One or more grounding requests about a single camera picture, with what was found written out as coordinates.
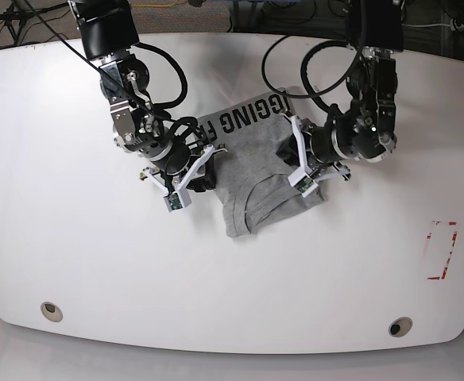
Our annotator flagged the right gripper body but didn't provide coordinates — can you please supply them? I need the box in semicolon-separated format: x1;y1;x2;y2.
140;144;227;193

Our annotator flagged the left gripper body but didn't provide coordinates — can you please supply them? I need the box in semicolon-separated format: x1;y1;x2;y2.
281;113;352;183

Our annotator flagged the grey T-shirt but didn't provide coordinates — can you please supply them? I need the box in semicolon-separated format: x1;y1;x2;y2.
198;92;324;238

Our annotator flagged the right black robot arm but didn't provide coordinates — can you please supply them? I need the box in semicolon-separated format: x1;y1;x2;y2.
68;1;210;191

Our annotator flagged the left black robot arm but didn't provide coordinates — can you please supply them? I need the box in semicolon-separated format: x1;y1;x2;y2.
300;1;404;179

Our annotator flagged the red tape marking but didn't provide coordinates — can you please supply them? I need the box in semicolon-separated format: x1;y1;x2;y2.
423;220;458;280

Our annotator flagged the black tripod stand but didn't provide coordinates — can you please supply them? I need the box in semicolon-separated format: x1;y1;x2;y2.
0;1;68;47

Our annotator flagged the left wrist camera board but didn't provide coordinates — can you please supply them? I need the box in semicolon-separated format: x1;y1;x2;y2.
288;167;319;198

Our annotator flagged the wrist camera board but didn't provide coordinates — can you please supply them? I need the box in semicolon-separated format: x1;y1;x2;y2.
163;188;191;212
288;167;319;198

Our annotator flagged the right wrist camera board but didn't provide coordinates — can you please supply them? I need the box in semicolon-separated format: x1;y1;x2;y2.
163;188;191;212

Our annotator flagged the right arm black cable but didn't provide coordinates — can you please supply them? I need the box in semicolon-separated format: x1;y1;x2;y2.
21;0;217;148

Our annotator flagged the right table cable grommet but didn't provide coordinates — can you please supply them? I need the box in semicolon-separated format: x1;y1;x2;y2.
389;317;413;338

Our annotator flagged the table cable grommet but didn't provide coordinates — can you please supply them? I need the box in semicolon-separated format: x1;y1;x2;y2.
41;302;63;323
389;317;413;338

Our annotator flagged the left table cable grommet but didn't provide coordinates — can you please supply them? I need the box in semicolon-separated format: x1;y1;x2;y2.
41;302;63;323

